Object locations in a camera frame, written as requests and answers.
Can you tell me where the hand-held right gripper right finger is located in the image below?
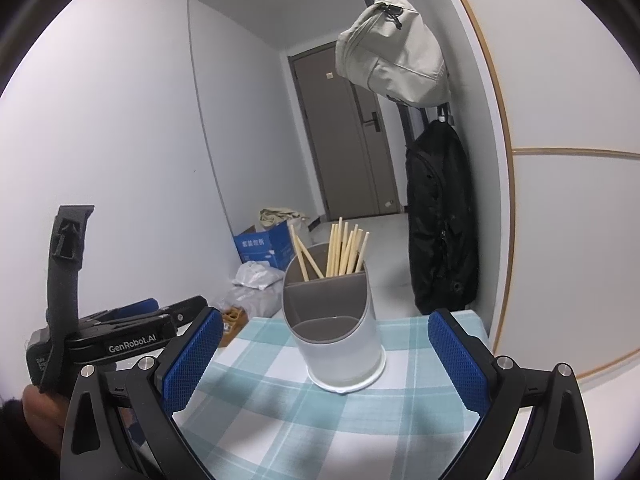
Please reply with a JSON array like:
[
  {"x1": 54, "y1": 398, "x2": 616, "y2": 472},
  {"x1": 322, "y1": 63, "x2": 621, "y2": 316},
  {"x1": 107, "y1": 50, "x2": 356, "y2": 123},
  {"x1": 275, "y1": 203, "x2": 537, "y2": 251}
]
[{"x1": 427, "y1": 308, "x2": 596, "y2": 480}]

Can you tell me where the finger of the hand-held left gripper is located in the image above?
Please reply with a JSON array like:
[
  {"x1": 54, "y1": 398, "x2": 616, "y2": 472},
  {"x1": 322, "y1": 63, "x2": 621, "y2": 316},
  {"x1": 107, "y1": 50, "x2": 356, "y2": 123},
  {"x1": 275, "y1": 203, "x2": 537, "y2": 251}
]
[
  {"x1": 80, "y1": 298, "x2": 161, "y2": 322},
  {"x1": 169, "y1": 296, "x2": 211, "y2": 329}
]

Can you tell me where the beige hanging bag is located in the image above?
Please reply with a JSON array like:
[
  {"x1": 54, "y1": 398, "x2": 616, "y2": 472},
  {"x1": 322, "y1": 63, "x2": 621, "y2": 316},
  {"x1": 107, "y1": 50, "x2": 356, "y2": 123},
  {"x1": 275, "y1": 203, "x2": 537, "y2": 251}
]
[{"x1": 334, "y1": 0, "x2": 452, "y2": 107}]

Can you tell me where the brown slipper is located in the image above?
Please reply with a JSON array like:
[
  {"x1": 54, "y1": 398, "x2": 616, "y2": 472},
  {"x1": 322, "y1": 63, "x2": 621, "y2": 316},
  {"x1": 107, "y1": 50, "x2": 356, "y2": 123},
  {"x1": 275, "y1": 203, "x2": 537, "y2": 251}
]
[{"x1": 217, "y1": 306, "x2": 249, "y2": 348}]

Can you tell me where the clear plastic bag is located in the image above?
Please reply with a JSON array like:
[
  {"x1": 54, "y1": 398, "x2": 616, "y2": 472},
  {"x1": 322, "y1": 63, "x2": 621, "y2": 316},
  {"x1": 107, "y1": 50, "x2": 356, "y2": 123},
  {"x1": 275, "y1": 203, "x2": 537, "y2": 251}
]
[{"x1": 215, "y1": 285, "x2": 285, "y2": 318}]

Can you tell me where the white plastic bag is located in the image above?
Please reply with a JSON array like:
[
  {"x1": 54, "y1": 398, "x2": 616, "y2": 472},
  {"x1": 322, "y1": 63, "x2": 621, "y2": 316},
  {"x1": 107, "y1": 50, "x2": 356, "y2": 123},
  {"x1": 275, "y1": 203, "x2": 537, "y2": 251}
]
[{"x1": 235, "y1": 261, "x2": 286, "y2": 291}]

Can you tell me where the bundle of bamboo chopsticks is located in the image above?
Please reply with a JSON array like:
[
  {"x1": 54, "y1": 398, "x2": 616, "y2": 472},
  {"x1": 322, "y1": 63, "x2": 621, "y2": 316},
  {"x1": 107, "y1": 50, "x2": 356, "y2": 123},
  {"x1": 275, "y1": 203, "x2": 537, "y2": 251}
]
[{"x1": 325, "y1": 217, "x2": 371, "y2": 277}]

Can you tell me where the blue cardboard box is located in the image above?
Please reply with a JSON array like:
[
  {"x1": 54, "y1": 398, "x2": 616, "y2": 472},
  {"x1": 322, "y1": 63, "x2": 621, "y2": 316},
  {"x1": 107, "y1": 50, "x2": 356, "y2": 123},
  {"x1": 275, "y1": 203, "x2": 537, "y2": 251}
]
[{"x1": 233, "y1": 219, "x2": 301, "y2": 271}]

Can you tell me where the teal checked tablecloth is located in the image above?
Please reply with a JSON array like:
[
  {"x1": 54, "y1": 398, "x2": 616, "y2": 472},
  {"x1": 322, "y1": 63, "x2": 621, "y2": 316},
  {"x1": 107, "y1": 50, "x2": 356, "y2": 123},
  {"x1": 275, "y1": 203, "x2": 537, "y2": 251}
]
[{"x1": 172, "y1": 310, "x2": 493, "y2": 480}]

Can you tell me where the person's left hand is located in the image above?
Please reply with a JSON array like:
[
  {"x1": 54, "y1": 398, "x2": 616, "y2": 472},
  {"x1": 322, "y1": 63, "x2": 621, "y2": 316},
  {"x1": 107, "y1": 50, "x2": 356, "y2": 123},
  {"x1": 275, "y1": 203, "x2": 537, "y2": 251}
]
[{"x1": 22, "y1": 390, "x2": 71, "y2": 443}]

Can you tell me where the white sack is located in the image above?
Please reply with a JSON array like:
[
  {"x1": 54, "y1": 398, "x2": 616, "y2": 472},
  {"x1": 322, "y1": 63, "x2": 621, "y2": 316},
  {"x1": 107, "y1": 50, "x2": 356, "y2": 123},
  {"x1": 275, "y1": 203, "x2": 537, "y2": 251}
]
[{"x1": 290, "y1": 217, "x2": 312, "y2": 246}]

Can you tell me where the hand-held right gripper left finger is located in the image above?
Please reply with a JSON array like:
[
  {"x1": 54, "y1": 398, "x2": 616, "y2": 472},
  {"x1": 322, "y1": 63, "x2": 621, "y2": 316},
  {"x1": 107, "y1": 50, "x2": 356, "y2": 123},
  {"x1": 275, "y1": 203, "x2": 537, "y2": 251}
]
[{"x1": 60, "y1": 306, "x2": 224, "y2": 480}]

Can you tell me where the beige cloth bag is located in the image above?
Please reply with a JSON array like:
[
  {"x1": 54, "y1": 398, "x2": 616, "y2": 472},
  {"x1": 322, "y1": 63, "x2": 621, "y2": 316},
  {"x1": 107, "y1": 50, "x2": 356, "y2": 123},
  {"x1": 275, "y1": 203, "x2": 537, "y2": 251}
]
[{"x1": 258, "y1": 206, "x2": 301, "y2": 233}]

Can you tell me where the black hanging backpack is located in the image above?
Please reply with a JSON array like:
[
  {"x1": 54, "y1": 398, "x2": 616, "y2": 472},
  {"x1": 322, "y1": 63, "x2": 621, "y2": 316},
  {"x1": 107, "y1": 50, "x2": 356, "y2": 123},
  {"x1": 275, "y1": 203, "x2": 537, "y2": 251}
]
[{"x1": 404, "y1": 120, "x2": 480, "y2": 316}]

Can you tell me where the brown door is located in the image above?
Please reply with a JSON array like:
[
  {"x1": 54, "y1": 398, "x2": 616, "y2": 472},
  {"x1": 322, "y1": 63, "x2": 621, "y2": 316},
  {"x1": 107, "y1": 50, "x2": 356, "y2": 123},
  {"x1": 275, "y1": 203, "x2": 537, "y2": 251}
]
[{"x1": 287, "y1": 42, "x2": 403, "y2": 222}]

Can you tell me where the white grey utensil holder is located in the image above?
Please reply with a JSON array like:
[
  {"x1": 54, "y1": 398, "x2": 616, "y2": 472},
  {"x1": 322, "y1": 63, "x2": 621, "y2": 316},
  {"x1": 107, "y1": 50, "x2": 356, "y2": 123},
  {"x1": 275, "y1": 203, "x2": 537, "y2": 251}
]
[{"x1": 282, "y1": 242, "x2": 388, "y2": 393}]

